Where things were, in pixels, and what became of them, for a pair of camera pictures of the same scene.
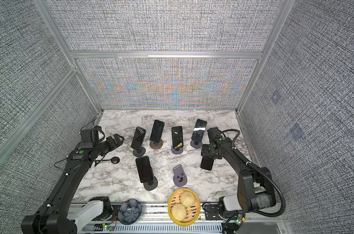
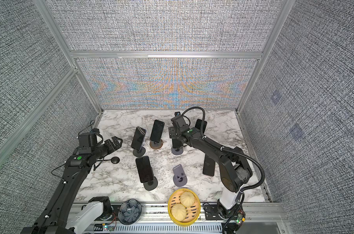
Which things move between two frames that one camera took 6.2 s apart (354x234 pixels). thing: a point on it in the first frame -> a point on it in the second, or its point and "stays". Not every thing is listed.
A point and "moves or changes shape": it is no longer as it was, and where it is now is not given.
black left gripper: [113, 145] stays
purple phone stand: [177, 151] stays
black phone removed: [206, 163] moves or changes shape
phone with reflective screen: [199, 130] stays
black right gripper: [204, 151] -> [171, 132]
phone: [144, 168] stays
